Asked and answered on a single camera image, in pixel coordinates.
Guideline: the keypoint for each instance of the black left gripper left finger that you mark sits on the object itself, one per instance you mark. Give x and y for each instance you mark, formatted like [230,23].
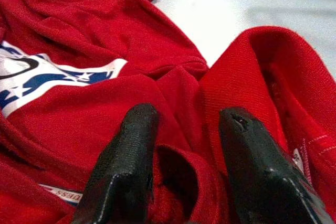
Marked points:
[123,169]

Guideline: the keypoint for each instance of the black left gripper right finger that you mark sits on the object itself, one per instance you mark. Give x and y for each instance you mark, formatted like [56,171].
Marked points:
[262,176]

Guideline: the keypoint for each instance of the red shirt with white print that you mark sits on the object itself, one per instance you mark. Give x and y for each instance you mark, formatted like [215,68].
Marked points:
[105,103]

